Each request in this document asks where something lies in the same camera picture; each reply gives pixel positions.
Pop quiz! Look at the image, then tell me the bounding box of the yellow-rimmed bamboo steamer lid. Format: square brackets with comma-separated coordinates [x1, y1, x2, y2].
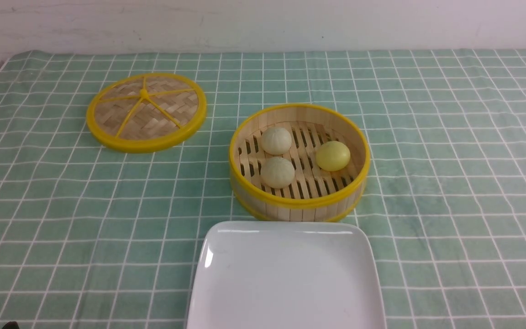
[86, 73, 207, 154]

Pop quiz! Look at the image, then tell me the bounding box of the white square plate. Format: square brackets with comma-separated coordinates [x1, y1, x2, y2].
[186, 221, 387, 329]

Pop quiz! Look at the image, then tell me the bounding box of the white steamed bun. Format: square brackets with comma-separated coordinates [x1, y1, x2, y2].
[260, 127, 293, 156]
[260, 157, 295, 189]

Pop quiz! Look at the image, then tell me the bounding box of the yellow-rimmed bamboo steamer basket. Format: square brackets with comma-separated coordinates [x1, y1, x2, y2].
[228, 103, 371, 222]

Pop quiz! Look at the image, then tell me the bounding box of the yellow steamed bun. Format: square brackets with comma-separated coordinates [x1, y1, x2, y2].
[316, 140, 351, 171]

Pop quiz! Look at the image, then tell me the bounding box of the green checkered tablecloth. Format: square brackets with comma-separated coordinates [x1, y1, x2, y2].
[0, 49, 526, 329]

